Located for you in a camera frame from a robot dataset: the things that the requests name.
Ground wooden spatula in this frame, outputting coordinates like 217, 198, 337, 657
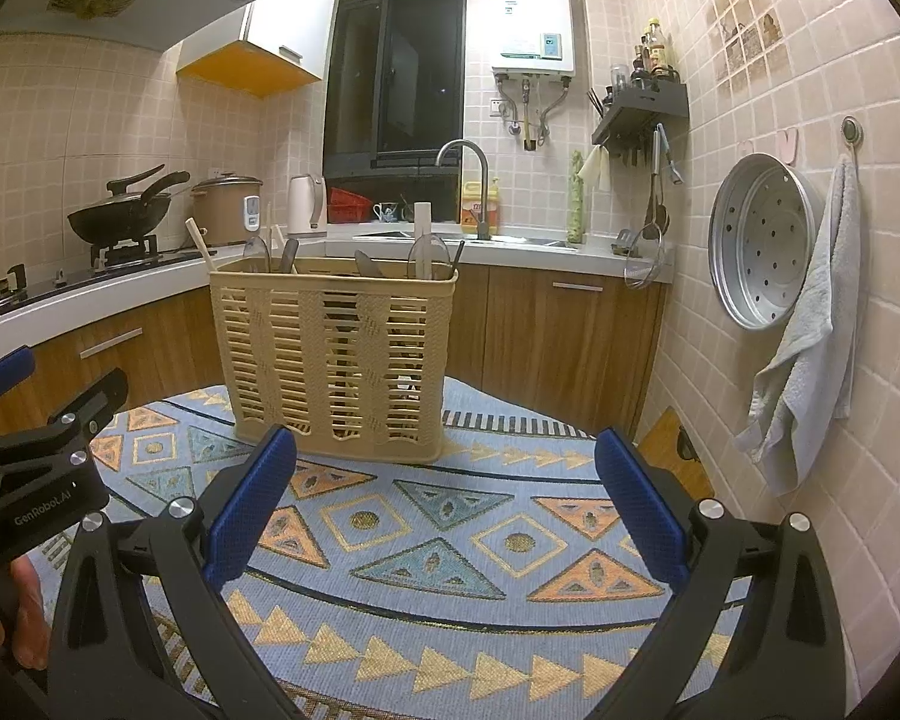
185, 218, 217, 272

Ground blue handled hanging utensil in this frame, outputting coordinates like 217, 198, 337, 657
651, 123, 684, 187

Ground metal faucet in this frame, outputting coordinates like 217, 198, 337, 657
435, 139, 494, 242

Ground dark window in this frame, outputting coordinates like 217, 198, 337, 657
322, 0, 468, 182

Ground blue patterned mat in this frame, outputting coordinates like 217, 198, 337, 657
41, 377, 762, 720

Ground steel sink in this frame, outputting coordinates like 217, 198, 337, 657
358, 228, 580, 250

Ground white electric kettle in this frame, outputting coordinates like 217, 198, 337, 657
286, 173, 329, 238

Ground black wall shelf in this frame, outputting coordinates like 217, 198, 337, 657
590, 82, 690, 148

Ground black gas stove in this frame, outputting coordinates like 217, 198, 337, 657
0, 235, 212, 317

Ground row of condiment bottles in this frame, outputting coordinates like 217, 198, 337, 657
630, 18, 681, 88

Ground water heater pipes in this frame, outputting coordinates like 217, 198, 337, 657
495, 73, 572, 152

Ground wire mesh skimmer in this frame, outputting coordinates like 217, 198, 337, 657
408, 234, 449, 280

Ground black wok lid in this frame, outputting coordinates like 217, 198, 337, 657
106, 164, 167, 205

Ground white hanging cloth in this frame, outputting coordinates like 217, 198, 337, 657
577, 143, 611, 193

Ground person's left hand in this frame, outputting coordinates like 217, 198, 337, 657
0, 556, 52, 674

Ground metal steamer tray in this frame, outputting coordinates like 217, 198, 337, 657
708, 152, 827, 332

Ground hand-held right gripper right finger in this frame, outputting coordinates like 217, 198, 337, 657
592, 427, 871, 720

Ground glass pot lid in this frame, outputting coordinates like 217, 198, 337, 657
623, 223, 674, 290

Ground wooden base cabinets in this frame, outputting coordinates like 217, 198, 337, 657
0, 262, 668, 440

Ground grey towel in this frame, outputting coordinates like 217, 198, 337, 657
734, 156, 864, 497

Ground yellow dish soap bottle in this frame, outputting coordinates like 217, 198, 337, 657
459, 178, 501, 236

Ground black wok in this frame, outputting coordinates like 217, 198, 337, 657
67, 171, 193, 245

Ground white water heater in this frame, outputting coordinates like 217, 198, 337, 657
488, 0, 578, 78

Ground pink wall hooks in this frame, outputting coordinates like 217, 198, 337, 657
735, 127, 800, 166

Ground green tall roll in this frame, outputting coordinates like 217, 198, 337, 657
565, 149, 588, 242

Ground brown rice cooker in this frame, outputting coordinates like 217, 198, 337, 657
189, 173, 263, 245

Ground red plastic basket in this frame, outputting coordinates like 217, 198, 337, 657
327, 187, 373, 225

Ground hanging black ladle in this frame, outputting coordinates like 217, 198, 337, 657
643, 171, 669, 242

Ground wooden stool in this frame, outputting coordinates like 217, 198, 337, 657
633, 404, 711, 497

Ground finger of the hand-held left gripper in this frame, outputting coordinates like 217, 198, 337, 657
0, 367, 131, 467
0, 347, 36, 410

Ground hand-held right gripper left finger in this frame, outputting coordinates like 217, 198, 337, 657
45, 424, 323, 720

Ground beige slatted utensil basket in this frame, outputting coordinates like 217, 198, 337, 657
208, 255, 460, 464

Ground white wall cabinet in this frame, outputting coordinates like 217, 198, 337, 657
175, 0, 343, 99

